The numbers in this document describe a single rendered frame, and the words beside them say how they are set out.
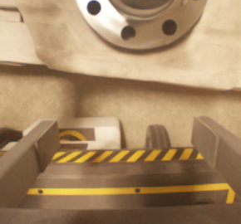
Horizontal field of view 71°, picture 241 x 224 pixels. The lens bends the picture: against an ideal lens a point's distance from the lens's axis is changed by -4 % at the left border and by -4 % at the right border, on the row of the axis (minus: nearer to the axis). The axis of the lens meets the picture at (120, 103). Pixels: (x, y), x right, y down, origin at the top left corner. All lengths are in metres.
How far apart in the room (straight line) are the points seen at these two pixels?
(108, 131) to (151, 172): 0.21
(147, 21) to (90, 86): 0.29
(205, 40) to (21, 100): 0.57
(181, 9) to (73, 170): 0.34
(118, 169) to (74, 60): 0.23
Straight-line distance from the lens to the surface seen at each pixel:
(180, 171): 0.30
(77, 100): 0.58
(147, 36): 0.36
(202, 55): 0.42
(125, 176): 0.29
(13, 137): 0.66
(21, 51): 0.46
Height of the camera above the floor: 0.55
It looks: 74 degrees down
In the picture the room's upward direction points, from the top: 180 degrees clockwise
